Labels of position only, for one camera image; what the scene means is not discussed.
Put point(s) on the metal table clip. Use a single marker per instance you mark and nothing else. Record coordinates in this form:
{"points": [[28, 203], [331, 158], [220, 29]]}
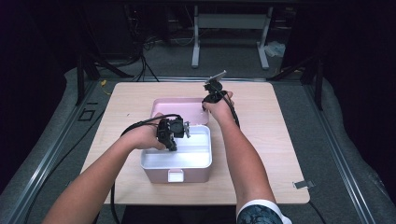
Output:
{"points": [[303, 184]]}

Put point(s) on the pink storage box with lid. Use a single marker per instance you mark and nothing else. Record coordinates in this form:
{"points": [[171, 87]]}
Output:
{"points": [[186, 109]]}

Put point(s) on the grey metal stand frame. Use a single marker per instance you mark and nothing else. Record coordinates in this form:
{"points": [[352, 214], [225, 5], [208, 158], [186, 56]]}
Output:
{"points": [[230, 21]]}

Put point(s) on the small yellow object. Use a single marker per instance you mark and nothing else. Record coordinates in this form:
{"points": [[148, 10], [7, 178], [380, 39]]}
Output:
{"points": [[103, 83]]}

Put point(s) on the person's left hand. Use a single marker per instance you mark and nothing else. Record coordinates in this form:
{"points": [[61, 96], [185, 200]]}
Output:
{"points": [[146, 137]]}

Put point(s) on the white tray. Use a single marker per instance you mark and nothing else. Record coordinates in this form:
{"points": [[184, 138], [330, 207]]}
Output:
{"points": [[193, 155]]}

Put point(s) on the black tripod stand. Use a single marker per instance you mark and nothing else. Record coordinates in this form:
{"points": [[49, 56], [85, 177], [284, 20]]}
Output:
{"points": [[317, 81], [81, 77]]}

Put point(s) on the person's patterned sleeve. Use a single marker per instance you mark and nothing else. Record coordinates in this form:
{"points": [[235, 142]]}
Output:
{"points": [[261, 214]]}

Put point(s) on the person's right hand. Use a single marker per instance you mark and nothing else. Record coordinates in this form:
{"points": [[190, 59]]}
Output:
{"points": [[221, 110]]}

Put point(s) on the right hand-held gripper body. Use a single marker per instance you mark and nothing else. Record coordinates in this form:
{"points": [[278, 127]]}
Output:
{"points": [[213, 90]]}

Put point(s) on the white plastic bag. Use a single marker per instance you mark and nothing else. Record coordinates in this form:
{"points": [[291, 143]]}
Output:
{"points": [[275, 49]]}

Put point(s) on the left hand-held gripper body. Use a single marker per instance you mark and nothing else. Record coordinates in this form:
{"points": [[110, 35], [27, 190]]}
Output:
{"points": [[169, 127]]}

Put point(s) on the person's dark clothing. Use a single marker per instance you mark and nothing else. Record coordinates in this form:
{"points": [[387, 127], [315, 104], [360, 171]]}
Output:
{"points": [[177, 215]]}

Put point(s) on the aluminium floor rail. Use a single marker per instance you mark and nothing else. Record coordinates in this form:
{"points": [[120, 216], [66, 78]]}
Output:
{"points": [[339, 155], [46, 155]]}

